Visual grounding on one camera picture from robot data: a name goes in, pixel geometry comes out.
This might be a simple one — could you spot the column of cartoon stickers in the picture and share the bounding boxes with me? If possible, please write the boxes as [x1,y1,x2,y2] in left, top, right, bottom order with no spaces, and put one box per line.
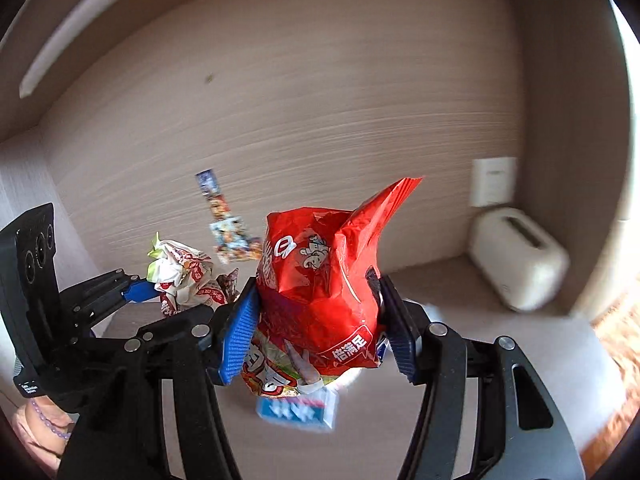
[194,168,264,265]

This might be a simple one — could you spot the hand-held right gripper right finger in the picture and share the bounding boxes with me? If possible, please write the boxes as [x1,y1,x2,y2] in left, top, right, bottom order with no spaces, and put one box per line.
[366,266,587,480]

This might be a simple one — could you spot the white toaster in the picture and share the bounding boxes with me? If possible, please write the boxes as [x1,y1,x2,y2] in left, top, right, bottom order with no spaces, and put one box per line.
[468,207,571,313]

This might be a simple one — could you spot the purple bead bracelet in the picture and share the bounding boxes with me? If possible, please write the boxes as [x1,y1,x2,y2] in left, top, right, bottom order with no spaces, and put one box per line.
[29,398,72,442]

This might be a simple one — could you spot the white light bar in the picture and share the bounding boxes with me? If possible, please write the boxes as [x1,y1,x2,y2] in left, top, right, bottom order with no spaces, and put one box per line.
[18,0,147,100]

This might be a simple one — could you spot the white red wrapper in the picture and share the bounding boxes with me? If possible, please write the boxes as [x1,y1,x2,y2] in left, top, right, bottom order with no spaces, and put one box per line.
[147,232,240,317]

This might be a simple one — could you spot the red snack bag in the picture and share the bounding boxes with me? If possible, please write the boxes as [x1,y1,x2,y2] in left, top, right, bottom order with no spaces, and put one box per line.
[254,176,424,379]

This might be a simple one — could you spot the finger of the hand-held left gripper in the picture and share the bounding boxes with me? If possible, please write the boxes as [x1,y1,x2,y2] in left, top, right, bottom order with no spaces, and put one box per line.
[59,269,157,328]
[84,306,217,357]

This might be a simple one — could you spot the white wall socket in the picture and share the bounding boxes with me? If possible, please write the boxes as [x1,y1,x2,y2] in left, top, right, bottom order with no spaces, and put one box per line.
[469,156,519,209]

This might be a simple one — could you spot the red white snack packet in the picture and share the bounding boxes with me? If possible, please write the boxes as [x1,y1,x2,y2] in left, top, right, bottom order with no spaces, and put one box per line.
[240,330,332,399]

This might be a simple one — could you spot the blue tissue packet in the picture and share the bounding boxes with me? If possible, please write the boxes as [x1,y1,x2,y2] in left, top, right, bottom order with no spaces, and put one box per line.
[255,386,341,434]

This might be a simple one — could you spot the person's left forearm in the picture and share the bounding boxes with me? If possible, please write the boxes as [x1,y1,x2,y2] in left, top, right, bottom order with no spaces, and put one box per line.
[12,394,74,477]

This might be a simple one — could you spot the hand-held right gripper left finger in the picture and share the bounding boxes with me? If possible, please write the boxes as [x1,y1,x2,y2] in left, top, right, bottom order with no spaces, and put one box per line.
[57,289,262,480]

